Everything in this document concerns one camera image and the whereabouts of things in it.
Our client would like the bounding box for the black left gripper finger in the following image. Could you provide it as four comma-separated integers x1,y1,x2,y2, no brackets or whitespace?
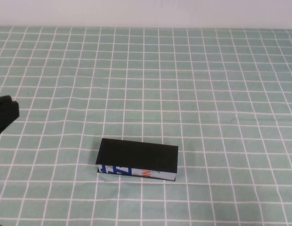
0,100,20,140
0,95,13,107

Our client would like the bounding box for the green white checked tablecloth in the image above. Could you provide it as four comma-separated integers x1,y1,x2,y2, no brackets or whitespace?
0,25,292,226

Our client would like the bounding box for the black printed glasses case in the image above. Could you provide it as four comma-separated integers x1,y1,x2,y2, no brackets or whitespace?
95,138,179,182

